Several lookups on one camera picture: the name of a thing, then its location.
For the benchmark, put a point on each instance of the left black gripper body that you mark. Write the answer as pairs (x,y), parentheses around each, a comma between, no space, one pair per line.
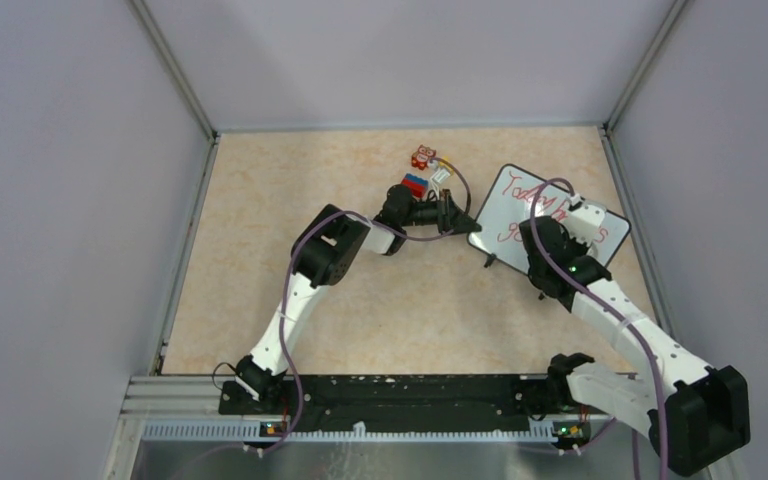
(427,213)

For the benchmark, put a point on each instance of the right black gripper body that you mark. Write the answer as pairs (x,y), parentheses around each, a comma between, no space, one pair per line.
(578,249)

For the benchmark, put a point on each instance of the small whiteboard with black frame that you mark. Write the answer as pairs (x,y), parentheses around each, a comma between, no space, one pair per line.
(517,195)

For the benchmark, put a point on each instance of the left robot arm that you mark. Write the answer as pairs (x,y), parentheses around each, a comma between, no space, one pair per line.
(321,257)

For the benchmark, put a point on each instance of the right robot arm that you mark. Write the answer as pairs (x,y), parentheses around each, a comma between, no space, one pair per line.
(692,413)

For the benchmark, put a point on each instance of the red and blue toy brick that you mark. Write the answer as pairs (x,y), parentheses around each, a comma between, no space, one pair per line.
(417,185)

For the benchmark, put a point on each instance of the red owl toy block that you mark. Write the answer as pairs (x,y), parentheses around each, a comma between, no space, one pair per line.
(422,157)

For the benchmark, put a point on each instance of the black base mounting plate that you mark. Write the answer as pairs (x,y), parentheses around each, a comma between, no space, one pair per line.
(403,403)

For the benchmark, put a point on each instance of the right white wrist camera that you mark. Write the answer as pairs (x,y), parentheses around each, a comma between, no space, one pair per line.
(583,219)

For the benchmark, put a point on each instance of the white cable duct strip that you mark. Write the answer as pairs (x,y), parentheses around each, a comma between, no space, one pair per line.
(247,431)

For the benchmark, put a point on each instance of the aluminium frame rail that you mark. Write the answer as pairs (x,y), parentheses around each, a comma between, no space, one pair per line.
(591,444)

